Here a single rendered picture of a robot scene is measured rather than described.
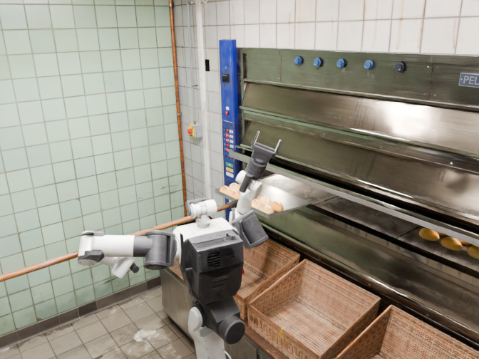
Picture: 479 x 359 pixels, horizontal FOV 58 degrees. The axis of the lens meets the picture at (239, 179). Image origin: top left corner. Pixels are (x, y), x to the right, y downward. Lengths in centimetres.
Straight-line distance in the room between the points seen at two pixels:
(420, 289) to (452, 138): 77
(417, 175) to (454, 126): 29
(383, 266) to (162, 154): 208
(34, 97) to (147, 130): 88
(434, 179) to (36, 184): 260
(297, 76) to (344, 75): 34
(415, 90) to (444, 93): 13
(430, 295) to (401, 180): 57
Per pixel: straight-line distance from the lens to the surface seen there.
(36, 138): 335
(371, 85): 224
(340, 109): 236
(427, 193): 213
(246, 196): 214
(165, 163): 375
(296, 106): 257
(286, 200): 276
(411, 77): 211
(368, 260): 248
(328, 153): 246
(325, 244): 265
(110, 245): 185
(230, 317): 199
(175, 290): 330
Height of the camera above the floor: 223
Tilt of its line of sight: 19 degrees down
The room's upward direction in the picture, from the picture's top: 1 degrees counter-clockwise
